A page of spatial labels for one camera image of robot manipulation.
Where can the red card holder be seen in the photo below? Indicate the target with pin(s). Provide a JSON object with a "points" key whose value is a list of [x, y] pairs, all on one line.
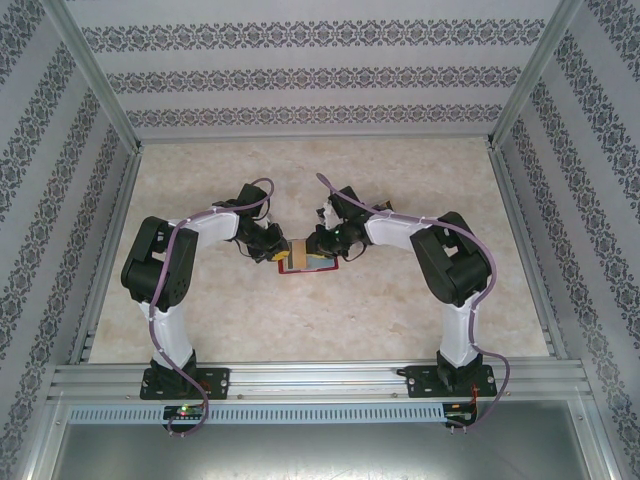
{"points": [[320, 262]]}

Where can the aluminium side rail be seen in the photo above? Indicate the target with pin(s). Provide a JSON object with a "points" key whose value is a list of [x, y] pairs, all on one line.
{"points": [[126, 190], [508, 200]]}

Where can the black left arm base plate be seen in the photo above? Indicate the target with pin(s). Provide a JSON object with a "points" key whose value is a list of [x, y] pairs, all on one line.
{"points": [[220, 382]]}

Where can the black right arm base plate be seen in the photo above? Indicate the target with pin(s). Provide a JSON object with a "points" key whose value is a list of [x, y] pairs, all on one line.
{"points": [[417, 382]]}

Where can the aluminium mounting rail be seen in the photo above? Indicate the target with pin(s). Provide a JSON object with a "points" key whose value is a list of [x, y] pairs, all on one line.
{"points": [[310, 380]]}

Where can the grey metal sheet panel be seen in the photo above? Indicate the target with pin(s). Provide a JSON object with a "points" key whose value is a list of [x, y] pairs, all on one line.
{"points": [[320, 455]]}

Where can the aluminium frame post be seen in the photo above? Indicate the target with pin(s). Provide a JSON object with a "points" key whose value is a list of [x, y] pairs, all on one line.
{"points": [[100, 85], [535, 75]]}

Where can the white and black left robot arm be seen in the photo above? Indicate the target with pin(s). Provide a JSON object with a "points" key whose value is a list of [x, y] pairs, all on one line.
{"points": [[215, 230]]}

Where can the tan card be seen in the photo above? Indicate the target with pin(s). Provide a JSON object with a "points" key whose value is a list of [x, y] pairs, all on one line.
{"points": [[298, 252], [384, 204]]}

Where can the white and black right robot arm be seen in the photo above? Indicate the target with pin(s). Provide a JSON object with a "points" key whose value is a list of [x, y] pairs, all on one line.
{"points": [[395, 230]]}

